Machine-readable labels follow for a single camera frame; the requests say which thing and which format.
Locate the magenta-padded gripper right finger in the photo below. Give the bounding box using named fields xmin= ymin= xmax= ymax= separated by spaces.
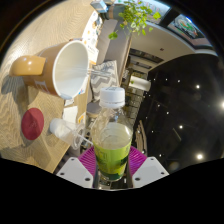
xmin=127 ymin=145 xmax=170 ymax=188

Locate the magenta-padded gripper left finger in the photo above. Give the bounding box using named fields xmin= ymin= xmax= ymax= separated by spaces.
xmin=56 ymin=145 xmax=98 ymax=189

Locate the green-labelled drink bottle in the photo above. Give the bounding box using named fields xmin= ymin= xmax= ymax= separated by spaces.
xmin=90 ymin=86 xmax=134 ymax=183

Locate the clear plastic cup with straw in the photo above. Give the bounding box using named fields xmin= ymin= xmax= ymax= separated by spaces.
xmin=49 ymin=118 xmax=95 ymax=151

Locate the group of ceiling lights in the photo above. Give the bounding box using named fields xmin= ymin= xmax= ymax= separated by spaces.
xmin=146 ymin=71 xmax=224 ymax=162

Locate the white paper sheet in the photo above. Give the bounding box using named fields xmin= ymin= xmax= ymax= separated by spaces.
xmin=62 ymin=105 xmax=88 ymax=126

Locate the flat round red coaster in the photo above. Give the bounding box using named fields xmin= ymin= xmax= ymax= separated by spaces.
xmin=20 ymin=107 xmax=45 ymax=141

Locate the mustard brown ceramic mug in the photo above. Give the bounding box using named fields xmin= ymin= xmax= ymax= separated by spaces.
xmin=9 ymin=39 xmax=90 ymax=100

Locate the white printed booklet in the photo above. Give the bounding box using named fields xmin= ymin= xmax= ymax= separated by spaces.
xmin=81 ymin=11 xmax=103 ymax=65

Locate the colourful window poster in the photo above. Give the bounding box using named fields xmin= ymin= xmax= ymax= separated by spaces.
xmin=166 ymin=13 xmax=213 ymax=48

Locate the green potted plant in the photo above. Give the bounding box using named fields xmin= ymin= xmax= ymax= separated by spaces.
xmin=108 ymin=0 xmax=162 ymax=41

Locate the blue white box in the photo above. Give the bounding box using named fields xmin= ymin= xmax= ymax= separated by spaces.
xmin=90 ymin=0 xmax=108 ymax=13

